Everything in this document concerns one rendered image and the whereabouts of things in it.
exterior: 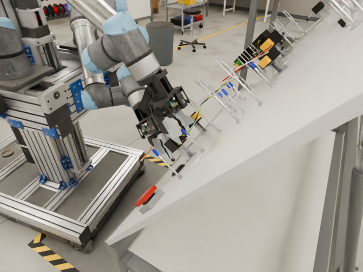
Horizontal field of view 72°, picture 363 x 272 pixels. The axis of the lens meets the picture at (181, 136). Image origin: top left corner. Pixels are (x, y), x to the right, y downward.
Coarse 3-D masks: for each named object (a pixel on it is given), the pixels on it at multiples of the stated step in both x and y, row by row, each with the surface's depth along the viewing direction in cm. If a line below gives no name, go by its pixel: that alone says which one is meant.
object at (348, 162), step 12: (348, 132) 104; (348, 144) 98; (348, 156) 92; (348, 168) 87; (348, 180) 82; (348, 192) 78; (336, 204) 79; (336, 216) 74; (336, 228) 69; (336, 240) 66; (336, 252) 63; (336, 264) 61
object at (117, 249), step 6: (222, 108) 145; (180, 156) 112; (174, 162) 108; (132, 210) 89; (126, 216) 87; (120, 222) 85; (132, 234) 84; (138, 234) 88; (120, 240) 80; (126, 240) 81; (132, 240) 85; (108, 246) 80; (114, 246) 78; (120, 246) 79; (126, 246) 83; (114, 252) 80; (120, 252) 80
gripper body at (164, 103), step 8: (160, 72) 62; (144, 80) 61; (152, 80) 61; (160, 80) 62; (168, 80) 64; (152, 88) 64; (160, 88) 61; (168, 88) 62; (176, 88) 63; (152, 96) 66; (160, 96) 64; (168, 96) 62; (176, 96) 64; (152, 104) 65; (160, 104) 63; (168, 104) 64; (176, 104) 65; (184, 104) 65; (160, 112) 67; (168, 112) 65; (176, 112) 65
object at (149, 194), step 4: (152, 188) 62; (156, 188) 62; (148, 192) 61; (152, 192) 61; (144, 196) 59; (148, 196) 60; (152, 196) 62; (140, 200) 60; (144, 200) 59; (148, 200) 61; (136, 204) 62; (140, 204) 61; (144, 204) 62
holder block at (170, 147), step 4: (168, 140) 76; (172, 140) 75; (184, 140) 76; (164, 144) 79; (168, 144) 77; (172, 144) 76; (176, 144) 75; (180, 144) 75; (168, 148) 79; (172, 148) 77; (176, 148) 76; (172, 152) 79
